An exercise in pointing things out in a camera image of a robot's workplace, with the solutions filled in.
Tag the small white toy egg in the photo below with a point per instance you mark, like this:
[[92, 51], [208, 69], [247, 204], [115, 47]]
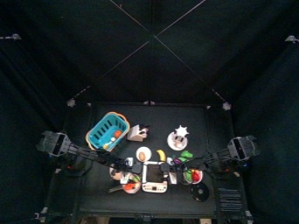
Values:
[[112, 139]]

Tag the white starfruit half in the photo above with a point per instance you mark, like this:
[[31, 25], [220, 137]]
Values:
[[182, 130]]

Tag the pink toy food piece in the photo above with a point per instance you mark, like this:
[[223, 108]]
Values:
[[115, 175]]

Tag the orange toy fruit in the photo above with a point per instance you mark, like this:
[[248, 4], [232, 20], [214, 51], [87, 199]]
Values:
[[117, 133]]

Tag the purple toy eggplant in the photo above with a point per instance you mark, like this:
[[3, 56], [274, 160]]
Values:
[[176, 160]]

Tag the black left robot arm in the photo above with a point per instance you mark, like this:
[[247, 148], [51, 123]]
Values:
[[83, 152]]

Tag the bowl with red green toys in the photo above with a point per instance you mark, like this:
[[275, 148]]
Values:
[[192, 176]]

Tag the yellow toy banana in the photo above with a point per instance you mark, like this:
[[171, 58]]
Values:
[[160, 155]]

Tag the white toy kitchen appliance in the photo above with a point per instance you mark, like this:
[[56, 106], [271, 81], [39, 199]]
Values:
[[154, 180]]

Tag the metal frame corner clamp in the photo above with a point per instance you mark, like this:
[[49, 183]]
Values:
[[226, 106], [15, 37], [291, 38], [71, 102]]

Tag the white plate with fried egg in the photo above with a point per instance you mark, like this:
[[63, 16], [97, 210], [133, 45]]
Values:
[[143, 154]]

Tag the teal basket with orange rim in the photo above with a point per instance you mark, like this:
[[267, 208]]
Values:
[[101, 134]]

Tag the brown toy food piece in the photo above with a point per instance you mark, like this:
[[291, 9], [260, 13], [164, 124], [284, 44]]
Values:
[[179, 144]]

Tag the orange red toy food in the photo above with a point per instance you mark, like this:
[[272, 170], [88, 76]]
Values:
[[131, 187]]

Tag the white toy cow box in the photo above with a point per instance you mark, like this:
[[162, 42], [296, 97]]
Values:
[[136, 133]]

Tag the green toy vegetable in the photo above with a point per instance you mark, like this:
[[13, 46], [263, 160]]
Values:
[[186, 155]]

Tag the black round disc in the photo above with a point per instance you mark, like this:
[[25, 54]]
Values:
[[199, 192]]

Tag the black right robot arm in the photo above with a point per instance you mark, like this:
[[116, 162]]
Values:
[[218, 156]]

